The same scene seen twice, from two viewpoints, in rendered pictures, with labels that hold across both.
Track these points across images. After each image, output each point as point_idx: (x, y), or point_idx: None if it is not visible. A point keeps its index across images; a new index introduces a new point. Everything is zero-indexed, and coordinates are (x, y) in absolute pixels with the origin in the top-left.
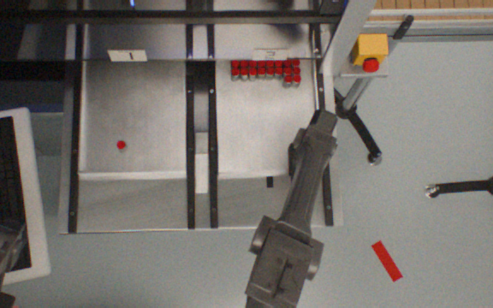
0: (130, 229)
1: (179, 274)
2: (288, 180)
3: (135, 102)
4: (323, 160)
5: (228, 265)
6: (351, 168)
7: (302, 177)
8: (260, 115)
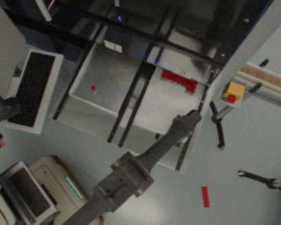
0: (80, 130)
1: (108, 161)
2: None
3: (110, 71)
4: (181, 136)
5: None
6: (207, 147)
7: (163, 140)
8: (166, 102)
